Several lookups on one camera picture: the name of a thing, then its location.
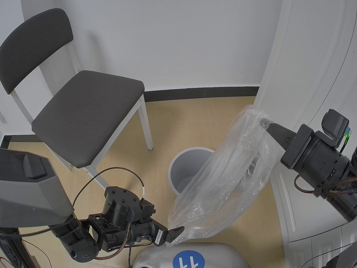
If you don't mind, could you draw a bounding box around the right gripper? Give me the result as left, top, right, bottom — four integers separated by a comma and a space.
261, 118, 351, 199

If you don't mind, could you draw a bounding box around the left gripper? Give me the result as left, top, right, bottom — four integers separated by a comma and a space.
131, 222, 185, 247

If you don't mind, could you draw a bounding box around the clear plastic bag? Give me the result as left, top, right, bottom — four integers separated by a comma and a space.
168, 105, 281, 247

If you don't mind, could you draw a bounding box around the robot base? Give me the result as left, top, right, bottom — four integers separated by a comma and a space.
133, 243, 251, 268

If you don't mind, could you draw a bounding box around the white trash bin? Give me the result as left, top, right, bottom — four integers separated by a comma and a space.
168, 147, 221, 197

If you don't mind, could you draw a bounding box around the white wardrobe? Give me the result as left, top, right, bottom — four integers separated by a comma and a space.
252, 0, 357, 268

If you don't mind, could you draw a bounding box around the grey and white chair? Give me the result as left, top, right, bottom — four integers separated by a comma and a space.
0, 8, 154, 190

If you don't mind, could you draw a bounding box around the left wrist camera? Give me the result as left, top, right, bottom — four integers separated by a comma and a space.
139, 199, 155, 223

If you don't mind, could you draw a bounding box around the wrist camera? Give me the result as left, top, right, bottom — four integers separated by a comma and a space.
315, 109, 351, 151
139, 199, 155, 223

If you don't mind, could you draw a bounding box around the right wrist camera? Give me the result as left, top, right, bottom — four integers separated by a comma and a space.
315, 109, 351, 151

